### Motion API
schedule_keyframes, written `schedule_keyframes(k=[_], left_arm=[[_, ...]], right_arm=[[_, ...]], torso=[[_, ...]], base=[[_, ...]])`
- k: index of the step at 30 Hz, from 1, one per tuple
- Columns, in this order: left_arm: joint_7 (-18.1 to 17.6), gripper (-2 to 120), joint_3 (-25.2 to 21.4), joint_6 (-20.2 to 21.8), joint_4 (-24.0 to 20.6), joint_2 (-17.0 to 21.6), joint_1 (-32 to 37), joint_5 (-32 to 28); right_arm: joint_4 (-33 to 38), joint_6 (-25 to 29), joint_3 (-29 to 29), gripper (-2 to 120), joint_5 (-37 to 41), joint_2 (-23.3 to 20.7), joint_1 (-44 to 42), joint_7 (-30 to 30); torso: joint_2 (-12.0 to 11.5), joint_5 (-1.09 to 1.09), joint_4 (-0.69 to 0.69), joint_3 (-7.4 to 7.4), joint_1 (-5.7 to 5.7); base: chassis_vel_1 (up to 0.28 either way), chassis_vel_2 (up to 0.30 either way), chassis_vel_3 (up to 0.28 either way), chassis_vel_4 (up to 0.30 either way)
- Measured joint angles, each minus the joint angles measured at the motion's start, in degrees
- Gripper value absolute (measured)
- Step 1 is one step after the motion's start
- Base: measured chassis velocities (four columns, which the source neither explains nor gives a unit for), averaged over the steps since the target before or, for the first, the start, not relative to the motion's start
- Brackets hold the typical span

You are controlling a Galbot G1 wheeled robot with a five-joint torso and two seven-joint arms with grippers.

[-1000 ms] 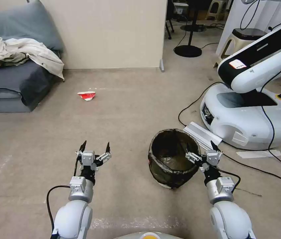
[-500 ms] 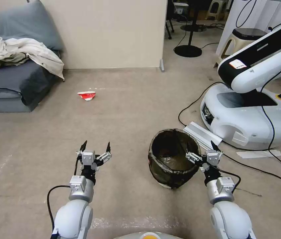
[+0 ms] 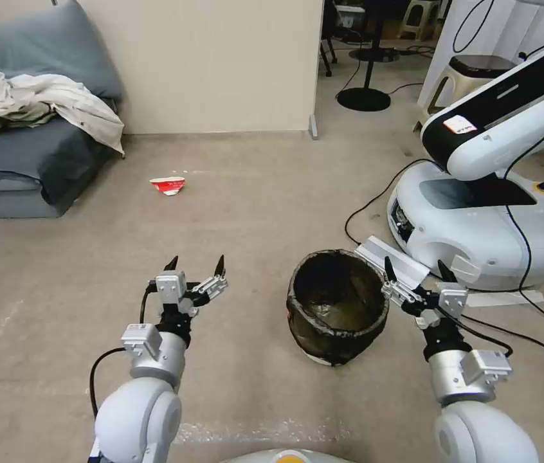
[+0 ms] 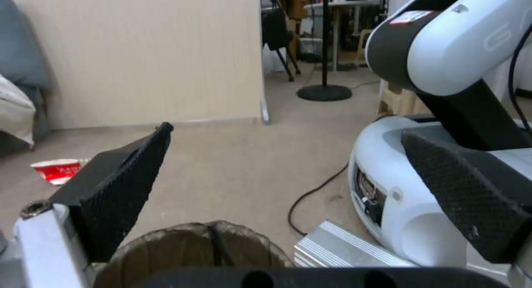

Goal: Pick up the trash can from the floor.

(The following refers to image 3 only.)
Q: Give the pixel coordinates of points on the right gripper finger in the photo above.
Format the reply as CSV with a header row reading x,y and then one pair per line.
x,y
400,291
447,276

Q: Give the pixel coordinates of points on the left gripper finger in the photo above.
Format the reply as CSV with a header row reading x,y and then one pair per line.
x,y
171,264
211,287

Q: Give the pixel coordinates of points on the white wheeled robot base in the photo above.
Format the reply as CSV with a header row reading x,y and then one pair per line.
x,y
465,231

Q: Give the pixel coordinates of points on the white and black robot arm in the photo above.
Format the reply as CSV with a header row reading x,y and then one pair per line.
x,y
489,140

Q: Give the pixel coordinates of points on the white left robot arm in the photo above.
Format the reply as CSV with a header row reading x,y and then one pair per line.
x,y
139,410

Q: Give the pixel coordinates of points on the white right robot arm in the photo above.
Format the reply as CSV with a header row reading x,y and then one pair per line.
x,y
474,424

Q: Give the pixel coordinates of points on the trash can with black bag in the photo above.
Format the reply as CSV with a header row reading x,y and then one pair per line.
x,y
349,337

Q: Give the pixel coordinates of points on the black floor stand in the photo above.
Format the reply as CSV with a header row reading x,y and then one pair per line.
x,y
363,99

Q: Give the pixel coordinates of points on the silver aluminium profile bar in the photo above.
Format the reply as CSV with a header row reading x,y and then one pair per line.
x,y
395,260

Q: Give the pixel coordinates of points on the crushed red paper cup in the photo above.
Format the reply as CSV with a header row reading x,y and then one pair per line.
x,y
168,185

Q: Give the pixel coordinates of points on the white robot front shell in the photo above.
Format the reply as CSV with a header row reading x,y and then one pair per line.
x,y
281,455

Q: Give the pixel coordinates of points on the metal partition foot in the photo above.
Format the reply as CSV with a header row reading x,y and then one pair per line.
x,y
315,128

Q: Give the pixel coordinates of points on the grey fabric sofa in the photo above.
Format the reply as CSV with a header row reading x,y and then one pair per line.
x,y
7,173

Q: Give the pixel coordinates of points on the white crumpled cloth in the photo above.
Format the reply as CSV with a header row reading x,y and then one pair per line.
x,y
74,101

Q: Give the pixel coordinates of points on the olive crumpled garment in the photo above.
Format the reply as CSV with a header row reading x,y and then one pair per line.
x,y
21,118

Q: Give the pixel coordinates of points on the beige stool with black top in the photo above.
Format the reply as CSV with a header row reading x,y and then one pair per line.
x,y
479,67

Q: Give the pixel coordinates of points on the black round stand base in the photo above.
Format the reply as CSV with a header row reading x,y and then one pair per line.
x,y
374,54

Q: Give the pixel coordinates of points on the beige plastic stool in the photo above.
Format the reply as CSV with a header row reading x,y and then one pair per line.
x,y
419,14

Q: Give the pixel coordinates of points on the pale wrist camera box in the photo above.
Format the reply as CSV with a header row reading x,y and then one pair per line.
x,y
170,287
453,299

